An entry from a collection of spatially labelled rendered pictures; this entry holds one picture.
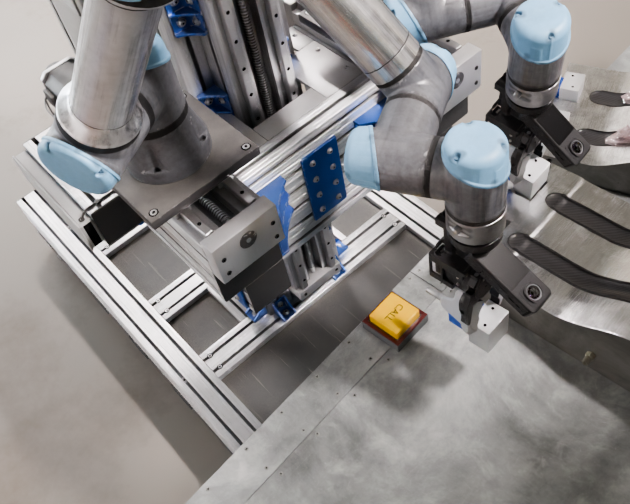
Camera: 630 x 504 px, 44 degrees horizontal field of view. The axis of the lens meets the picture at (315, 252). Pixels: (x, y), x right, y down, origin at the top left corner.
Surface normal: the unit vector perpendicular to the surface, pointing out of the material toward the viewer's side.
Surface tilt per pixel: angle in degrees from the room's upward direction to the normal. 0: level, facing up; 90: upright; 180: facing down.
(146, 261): 0
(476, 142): 0
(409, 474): 0
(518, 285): 29
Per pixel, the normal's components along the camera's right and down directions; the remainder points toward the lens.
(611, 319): -0.47, -0.75
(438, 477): -0.15, -0.60
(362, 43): -0.07, 0.66
